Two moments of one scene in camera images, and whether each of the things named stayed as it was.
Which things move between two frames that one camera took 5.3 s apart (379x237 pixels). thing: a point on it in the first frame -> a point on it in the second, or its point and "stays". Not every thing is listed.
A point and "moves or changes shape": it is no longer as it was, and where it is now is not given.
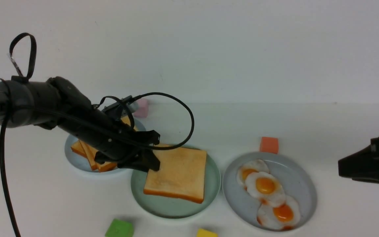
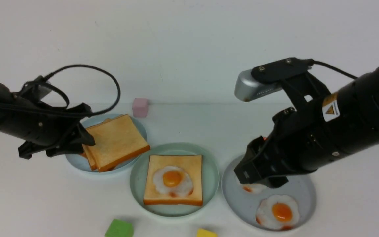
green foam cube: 119,228 stays
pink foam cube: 142,111 stays
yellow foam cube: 201,232 stays
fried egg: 265,187 -> 173,181
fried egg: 285,216 stays
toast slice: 182,173 moves or changes shape
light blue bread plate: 81,162 stays
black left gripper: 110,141 -> 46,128
